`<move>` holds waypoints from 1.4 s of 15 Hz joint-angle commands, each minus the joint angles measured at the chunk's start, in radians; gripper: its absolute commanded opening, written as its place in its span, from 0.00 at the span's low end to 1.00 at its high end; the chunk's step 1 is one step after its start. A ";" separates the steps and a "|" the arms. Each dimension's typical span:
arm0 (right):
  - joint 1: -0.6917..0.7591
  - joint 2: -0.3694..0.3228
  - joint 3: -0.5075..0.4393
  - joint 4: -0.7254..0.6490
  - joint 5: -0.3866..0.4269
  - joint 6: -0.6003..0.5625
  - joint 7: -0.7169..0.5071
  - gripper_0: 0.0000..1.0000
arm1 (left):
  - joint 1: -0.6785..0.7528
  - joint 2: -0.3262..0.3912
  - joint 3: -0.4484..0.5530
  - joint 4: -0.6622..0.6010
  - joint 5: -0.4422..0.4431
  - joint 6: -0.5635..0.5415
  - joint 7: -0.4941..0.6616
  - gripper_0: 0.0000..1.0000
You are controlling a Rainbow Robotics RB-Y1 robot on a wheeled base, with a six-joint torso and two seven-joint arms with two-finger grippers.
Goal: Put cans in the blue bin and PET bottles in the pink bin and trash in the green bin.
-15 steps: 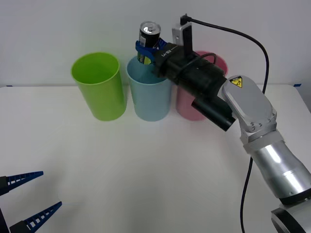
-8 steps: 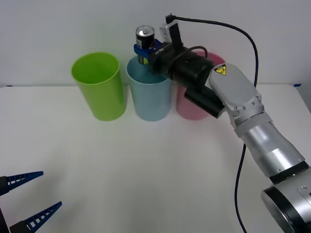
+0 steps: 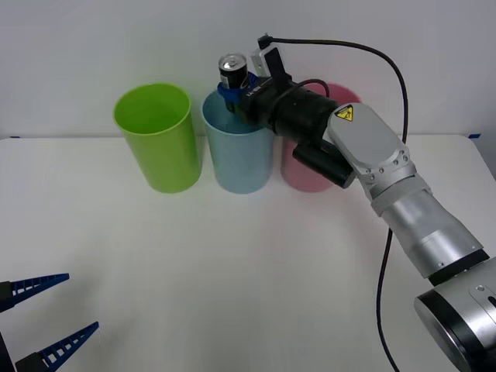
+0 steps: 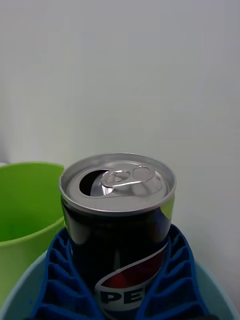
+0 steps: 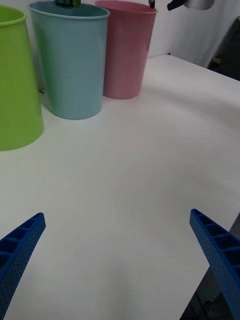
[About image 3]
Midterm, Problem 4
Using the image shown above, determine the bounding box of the green plastic bin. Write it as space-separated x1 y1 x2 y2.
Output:
112 83 202 194

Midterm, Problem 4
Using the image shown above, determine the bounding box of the black drink can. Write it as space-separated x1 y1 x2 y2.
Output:
218 53 249 91

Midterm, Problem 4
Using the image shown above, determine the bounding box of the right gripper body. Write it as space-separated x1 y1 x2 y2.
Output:
236 77 288 129

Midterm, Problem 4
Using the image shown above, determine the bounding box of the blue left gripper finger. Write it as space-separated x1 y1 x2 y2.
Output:
14 321 100 372
0 273 71 314

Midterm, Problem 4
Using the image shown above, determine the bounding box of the pink plastic bin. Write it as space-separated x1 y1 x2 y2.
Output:
281 82 363 193

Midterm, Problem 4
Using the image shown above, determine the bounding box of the pale blue plastic bin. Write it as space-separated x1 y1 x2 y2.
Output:
201 91 277 195

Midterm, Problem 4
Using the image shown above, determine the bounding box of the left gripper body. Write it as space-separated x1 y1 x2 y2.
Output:
0 331 16 372

